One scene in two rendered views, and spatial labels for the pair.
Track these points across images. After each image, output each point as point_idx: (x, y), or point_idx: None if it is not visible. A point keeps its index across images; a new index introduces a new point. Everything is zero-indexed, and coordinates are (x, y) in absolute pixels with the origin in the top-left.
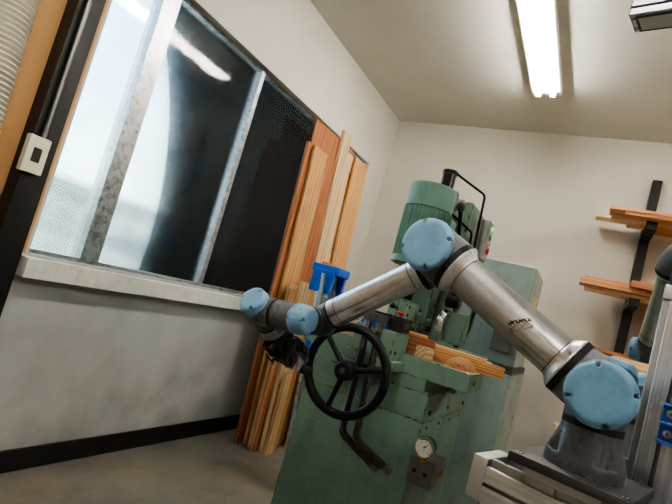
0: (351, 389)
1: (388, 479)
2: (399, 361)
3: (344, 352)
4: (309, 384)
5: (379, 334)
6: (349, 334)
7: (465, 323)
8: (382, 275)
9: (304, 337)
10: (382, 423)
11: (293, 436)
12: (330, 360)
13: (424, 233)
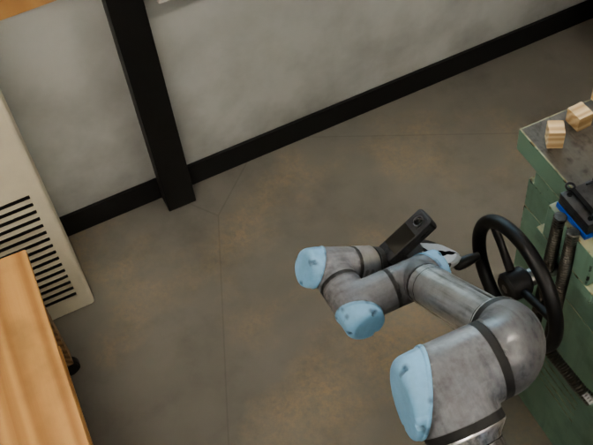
0: (539, 293)
1: None
2: None
3: (536, 235)
4: (479, 271)
5: (570, 248)
6: (578, 173)
7: None
8: (454, 301)
9: (517, 148)
10: None
11: (518, 262)
12: (549, 202)
13: (401, 390)
